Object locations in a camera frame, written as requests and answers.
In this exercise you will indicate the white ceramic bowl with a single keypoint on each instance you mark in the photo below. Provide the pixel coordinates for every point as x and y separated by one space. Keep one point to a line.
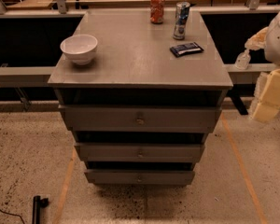
79 49

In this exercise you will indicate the grey drawer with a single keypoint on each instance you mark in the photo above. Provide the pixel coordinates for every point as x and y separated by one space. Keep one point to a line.
139 152
139 177
139 119

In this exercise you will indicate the grey drawer cabinet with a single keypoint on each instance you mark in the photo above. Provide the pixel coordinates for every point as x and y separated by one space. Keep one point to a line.
135 67

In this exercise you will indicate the blue silver energy drink can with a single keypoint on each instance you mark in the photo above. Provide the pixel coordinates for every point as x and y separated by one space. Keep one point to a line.
181 17

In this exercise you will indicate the dark blue rxbar wrapper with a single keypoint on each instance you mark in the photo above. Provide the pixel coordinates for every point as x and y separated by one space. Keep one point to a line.
185 49

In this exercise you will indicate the middle grey drawer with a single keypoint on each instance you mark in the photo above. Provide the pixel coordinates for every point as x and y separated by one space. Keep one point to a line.
139 152

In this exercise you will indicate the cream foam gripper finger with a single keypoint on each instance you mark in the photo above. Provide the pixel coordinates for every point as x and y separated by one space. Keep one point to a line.
266 103

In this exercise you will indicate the orange soda can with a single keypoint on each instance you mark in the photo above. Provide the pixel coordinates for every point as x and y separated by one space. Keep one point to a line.
156 11

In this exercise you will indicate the small white plastic bottle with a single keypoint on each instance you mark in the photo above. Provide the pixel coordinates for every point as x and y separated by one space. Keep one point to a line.
243 60

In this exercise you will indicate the black cylinder floor object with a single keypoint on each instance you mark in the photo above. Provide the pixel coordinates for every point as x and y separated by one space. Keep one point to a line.
39 206

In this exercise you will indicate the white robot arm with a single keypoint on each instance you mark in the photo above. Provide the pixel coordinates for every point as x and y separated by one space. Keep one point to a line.
272 42

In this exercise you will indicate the top grey drawer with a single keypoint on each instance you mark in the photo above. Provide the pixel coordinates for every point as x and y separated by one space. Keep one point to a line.
139 119

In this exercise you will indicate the bottom grey drawer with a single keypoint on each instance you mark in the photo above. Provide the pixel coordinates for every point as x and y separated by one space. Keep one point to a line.
139 177

